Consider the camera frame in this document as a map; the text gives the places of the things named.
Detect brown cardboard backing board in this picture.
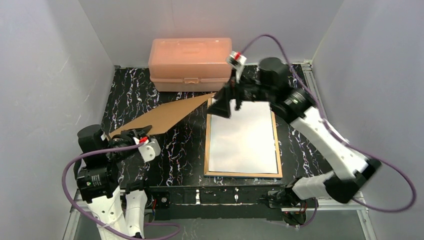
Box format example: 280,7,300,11
109,93,215,137

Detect hot air balloon photo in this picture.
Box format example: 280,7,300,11
207,99,280,175

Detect blue wooden picture frame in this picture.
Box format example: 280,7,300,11
202,96,284,180

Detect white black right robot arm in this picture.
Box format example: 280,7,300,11
207,55,381,205

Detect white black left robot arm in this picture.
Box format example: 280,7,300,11
74,124,152,240

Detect translucent pink plastic storage box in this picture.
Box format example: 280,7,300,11
148,37,232,92

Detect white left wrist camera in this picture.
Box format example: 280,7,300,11
134,136,161,163

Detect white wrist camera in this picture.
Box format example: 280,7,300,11
226,51,247,74
134,136,161,163

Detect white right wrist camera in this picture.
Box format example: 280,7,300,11
226,51,247,74

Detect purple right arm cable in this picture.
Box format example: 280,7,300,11
240,34,417,229

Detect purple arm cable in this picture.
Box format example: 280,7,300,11
240,34,417,229
61,140,182,240

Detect aluminium right side rail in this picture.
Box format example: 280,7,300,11
300,61,324,109

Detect aluminium front mounting rail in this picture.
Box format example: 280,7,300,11
69,187,369,213

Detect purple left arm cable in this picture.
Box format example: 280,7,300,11
61,140,182,240

